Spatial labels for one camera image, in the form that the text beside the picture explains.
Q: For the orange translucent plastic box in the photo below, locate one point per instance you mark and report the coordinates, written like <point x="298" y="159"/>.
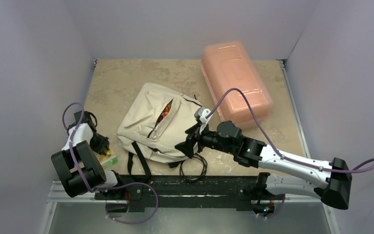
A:
<point x="228" y="65"/>

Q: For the black aluminium base frame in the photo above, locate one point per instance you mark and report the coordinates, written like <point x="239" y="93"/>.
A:
<point x="242" y="193"/>

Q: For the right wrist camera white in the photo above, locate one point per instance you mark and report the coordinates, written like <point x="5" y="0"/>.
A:
<point x="203" y="116"/>

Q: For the orange small clip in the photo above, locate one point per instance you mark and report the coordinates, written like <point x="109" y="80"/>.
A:
<point x="166" y="110"/>

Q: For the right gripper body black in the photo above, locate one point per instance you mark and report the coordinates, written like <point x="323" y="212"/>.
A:
<point x="191" y="140"/>

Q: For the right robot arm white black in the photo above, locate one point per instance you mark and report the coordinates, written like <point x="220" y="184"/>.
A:
<point x="329" y="181"/>

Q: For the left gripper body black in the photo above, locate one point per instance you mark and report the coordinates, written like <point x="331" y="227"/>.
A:
<point x="98" y="143"/>

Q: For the banana toy card pack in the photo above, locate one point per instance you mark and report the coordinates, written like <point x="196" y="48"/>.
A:
<point x="107" y="160"/>

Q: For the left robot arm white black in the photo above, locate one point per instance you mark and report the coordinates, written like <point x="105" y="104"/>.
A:
<point x="83" y="164"/>

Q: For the beige backpack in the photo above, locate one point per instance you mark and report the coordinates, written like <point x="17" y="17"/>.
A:
<point x="140" y="135"/>

